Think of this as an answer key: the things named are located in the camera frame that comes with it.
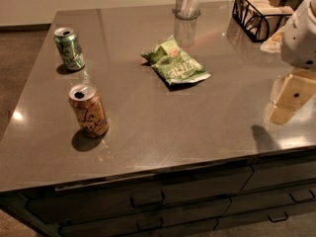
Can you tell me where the orange LaCroix soda can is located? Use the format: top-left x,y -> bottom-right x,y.
69,83 -> 109,137

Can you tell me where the clear glass straw jar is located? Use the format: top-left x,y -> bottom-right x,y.
175,0 -> 199,20

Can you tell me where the black drawer handle upper right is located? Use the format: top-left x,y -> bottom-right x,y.
289,190 -> 316,203

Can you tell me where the black drawer handle upper left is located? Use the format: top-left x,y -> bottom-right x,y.
130,191 -> 165,208

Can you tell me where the dark drawer cabinet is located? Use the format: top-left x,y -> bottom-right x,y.
1,149 -> 316,237

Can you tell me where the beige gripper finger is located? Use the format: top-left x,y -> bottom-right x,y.
268,68 -> 316,125

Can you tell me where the green jalapeno chip bag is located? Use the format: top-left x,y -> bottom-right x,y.
141,36 -> 210,85

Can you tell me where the black drawer handle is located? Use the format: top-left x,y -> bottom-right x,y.
289,190 -> 316,203
136,218 -> 164,231
130,191 -> 165,208
268,211 -> 288,223

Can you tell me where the green LaCroix soda can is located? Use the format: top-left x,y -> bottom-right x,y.
54,27 -> 85,71

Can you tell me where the black drawer handle lower right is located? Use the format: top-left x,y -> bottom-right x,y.
268,211 -> 288,223

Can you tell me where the black drawer handle lower left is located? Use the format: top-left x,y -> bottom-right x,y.
136,218 -> 164,231

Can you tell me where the black wire condiment basket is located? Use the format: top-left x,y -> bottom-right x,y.
232,0 -> 294,42

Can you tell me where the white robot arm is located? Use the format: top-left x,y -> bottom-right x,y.
268,0 -> 316,124

